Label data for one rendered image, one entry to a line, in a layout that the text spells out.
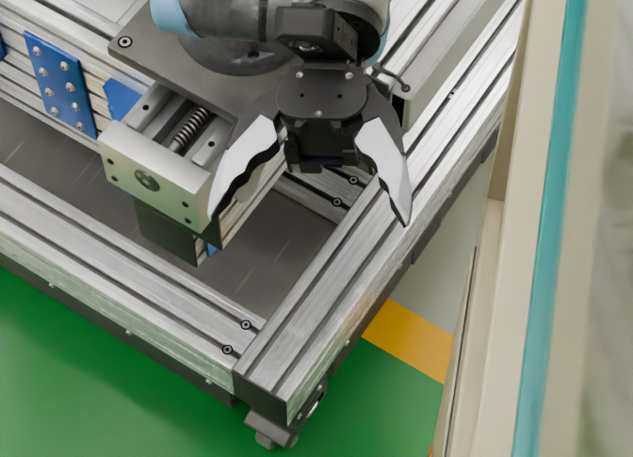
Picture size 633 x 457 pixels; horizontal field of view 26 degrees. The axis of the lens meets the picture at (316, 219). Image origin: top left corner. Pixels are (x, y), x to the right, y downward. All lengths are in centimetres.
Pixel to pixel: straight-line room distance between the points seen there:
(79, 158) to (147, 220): 38
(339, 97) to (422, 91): 57
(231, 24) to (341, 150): 22
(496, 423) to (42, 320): 153
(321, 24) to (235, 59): 50
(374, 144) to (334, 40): 9
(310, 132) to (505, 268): 34
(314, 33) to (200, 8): 27
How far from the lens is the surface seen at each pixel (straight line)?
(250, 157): 106
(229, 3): 126
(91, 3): 173
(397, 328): 217
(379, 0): 114
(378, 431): 210
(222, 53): 150
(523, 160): 82
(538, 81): 85
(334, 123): 106
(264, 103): 108
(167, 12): 128
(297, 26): 102
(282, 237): 200
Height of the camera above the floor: 195
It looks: 60 degrees down
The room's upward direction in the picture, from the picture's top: straight up
